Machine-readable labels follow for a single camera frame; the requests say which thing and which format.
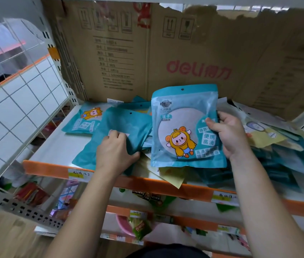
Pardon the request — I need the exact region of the person's right hand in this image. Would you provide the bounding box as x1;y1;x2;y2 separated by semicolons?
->
205;111;252;160

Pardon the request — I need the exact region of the person's left hand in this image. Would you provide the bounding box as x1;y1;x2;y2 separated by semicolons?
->
95;130;141;178

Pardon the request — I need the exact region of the yellow hand mirror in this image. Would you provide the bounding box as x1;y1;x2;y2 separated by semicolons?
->
244;119;289;149

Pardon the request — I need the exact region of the cream packaged hand mirror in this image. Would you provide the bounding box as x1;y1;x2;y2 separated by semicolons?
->
217;97;304;140

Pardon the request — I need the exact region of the messy pile of teal packets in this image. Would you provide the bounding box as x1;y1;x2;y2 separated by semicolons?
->
61;95;304;190

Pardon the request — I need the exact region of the teal packet round mirror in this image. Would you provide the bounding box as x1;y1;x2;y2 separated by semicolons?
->
150;83;228;169

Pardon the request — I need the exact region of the person's left forearm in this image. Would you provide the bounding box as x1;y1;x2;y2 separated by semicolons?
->
44;169;120;258

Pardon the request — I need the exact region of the person's right forearm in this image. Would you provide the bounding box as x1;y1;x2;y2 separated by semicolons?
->
230;152;304;258

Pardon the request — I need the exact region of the person's black shirt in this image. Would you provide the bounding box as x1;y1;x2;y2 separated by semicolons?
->
126;243;211;258

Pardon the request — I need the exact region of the yellow white price label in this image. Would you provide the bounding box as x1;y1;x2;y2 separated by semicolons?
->
68;168;92;183
211;190;240;207

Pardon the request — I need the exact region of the brown snack packet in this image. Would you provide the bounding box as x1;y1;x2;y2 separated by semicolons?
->
132;189;177;208

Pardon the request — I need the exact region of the colourful printed pack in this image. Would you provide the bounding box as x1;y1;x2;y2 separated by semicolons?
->
50;182;80;213

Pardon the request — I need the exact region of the pink plastic bowl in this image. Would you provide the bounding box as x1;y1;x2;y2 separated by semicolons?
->
115;214;136;237

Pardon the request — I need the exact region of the green snack packet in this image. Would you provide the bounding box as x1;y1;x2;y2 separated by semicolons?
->
127;217;153;241
216;202;238;213

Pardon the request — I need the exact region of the red snack packet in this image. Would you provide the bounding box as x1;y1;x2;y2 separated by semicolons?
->
14;182;49;208

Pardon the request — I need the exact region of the brown cardboard sheet red print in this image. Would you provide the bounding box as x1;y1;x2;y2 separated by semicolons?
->
41;0;304;122

